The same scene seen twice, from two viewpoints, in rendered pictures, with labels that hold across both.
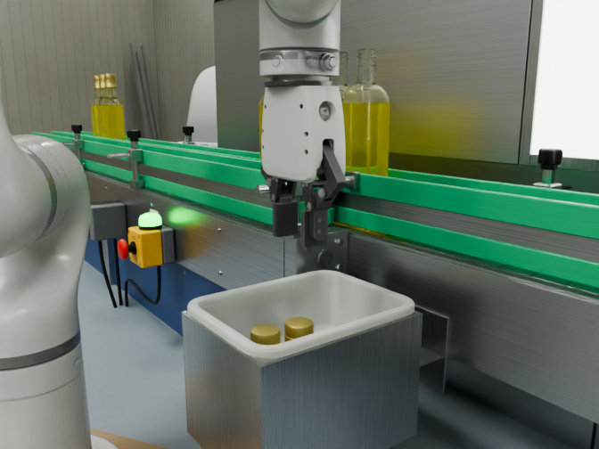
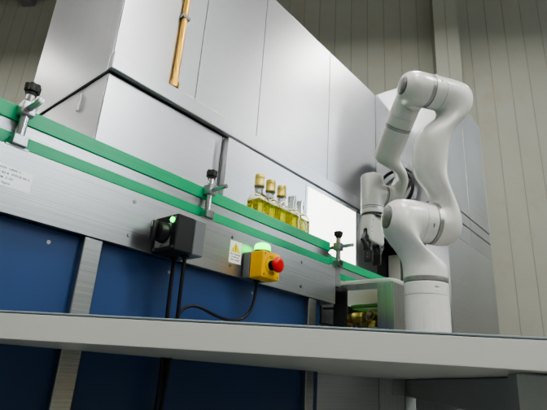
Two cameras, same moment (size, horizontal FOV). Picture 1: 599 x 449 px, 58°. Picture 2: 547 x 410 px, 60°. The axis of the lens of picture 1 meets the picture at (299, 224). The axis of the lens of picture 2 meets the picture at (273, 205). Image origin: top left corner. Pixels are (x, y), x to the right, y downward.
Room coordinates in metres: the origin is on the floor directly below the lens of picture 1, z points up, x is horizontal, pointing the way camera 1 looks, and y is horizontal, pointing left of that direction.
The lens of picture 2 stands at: (1.28, 1.49, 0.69)
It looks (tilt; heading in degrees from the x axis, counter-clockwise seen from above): 20 degrees up; 258
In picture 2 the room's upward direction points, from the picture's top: 4 degrees clockwise
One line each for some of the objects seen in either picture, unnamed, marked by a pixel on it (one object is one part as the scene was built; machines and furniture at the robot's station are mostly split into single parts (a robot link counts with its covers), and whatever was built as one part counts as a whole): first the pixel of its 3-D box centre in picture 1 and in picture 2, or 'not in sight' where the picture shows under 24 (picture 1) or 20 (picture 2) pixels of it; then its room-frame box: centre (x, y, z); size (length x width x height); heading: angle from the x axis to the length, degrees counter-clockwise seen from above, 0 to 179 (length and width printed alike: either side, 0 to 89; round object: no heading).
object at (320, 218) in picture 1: (321, 216); (378, 256); (0.56, -0.02, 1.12); 0.03 x 0.03 x 0.07; 36
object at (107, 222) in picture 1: (104, 220); (178, 238); (1.27, 0.47, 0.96); 0.08 x 0.08 x 0.08; 37
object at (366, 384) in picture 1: (319, 367); (367, 311); (0.60, -0.02, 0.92); 0.27 x 0.17 x 0.15; 127
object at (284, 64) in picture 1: (300, 67); (372, 212); (0.59, 0.00, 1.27); 0.09 x 0.08 x 0.03; 36
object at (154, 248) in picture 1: (150, 246); (261, 267); (1.04, 0.30, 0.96); 0.07 x 0.07 x 0.07; 37
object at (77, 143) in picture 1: (69, 148); (30, 111); (1.56, 0.66, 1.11); 0.07 x 0.04 x 0.13; 127
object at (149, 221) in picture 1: (150, 220); (262, 248); (1.04, 0.29, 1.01); 0.05 x 0.05 x 0.03
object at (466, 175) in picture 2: not in sight; (433, 176); (-0.17, -0.79, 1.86); 0.70 x 0.37 x 0.89; 37
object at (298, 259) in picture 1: (317, 256); (326, 277); (0.75, -0.03, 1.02); 0.09 x 0.04 x 0.07; 127
